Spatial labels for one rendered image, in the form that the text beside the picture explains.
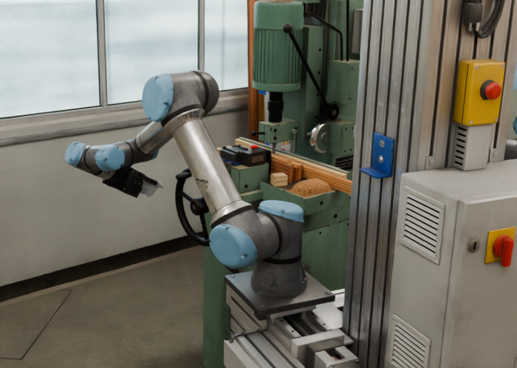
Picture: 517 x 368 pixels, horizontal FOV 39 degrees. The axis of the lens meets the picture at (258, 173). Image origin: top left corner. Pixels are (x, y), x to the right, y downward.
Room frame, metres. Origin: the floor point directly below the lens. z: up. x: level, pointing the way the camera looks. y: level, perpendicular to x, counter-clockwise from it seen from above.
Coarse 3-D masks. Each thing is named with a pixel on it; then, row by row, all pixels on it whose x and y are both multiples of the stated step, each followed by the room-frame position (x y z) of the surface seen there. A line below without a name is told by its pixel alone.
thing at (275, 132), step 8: (288, 120) 2.68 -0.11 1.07; (264, 128) 2.61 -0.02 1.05; (272, 128) 2.59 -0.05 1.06; (280, 128) 2.61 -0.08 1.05; (288, 128) 2.64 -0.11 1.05; (264, 136) 2.61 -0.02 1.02; (272, 136) 2.59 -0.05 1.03; (280, 136) 2.62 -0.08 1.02; (288, 136) 2.64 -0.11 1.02; (272, 144) 2.64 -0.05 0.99
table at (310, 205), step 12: (264, 180) 2.46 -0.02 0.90; (300, 180) 2.47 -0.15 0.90; (252, 192) 2.41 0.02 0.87; (264, 192) 2.43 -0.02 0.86; (276, 192) 2.38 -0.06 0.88; (288, 192) 2.33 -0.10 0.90; (324, 192) 2.34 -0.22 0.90; (336, 192) 2.37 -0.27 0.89; (300, 204) 2.29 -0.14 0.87; (312, 204) 2.29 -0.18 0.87; (324, 204) 2.33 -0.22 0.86; (336, 204) 2.37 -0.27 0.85
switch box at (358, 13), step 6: (354, 12) 2.73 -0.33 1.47; (360, 12) 2.71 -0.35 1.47; (354, 18) 2.73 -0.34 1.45; (360, 18) 2.71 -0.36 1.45; (354, 24) 2.73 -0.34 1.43; (360, 24) 2.71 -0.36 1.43; (354, 30) 2.73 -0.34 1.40; (360, 30) 2.70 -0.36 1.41; (354, 36) 2.73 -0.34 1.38; (360, 36) 2.70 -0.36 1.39; (354, 42) 2.72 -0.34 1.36; (360, 42) 2.70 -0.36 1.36; (354, 48) 2.72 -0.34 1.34; (360, 48) 2.70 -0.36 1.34
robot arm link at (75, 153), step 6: (72, 144) 2.13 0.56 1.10; (78, 144) 2.12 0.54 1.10; (84, 144) 2.13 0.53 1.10; (66, 150) 2.14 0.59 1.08; (72, 150) 2.11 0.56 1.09; (78, 150) 2.10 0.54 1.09; (84, 150) 2.11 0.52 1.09; (66, 156) 2.12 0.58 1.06; (72, 156) 2.10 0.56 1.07; (78, 156) 2.09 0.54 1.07; (72, 162) 2.09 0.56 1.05; (78, 162) 2.10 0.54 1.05; (84, 162) 2.09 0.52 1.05; (78, 168) 2.12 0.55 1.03; (84, 168) 2.11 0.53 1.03; (96, 174) 2.15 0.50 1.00
